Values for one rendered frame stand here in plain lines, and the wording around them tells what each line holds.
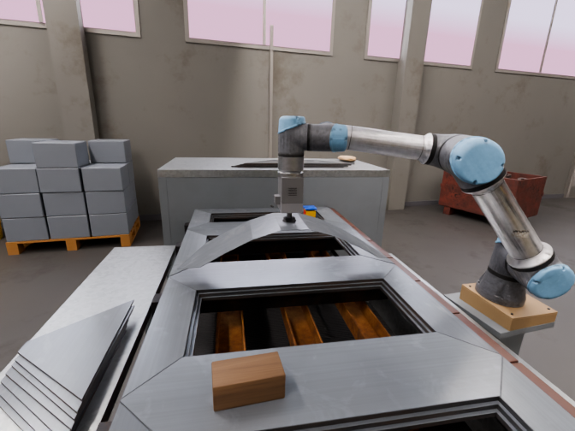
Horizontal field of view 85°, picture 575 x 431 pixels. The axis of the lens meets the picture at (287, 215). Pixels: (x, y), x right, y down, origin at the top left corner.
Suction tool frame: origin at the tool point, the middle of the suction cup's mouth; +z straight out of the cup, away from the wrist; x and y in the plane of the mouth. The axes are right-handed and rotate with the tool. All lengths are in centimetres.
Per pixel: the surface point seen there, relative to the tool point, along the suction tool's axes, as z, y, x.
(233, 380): 11, 48, -17
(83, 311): 25, 2, -61
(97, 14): -140, -330, -162
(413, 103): -63, -369, 246
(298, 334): 31.9, 10.8, 1.7
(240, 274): 15.6, 1.3, -15.3
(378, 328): 29.7, 14.0, 26.0
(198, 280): 15.5, 3.4, -27.7
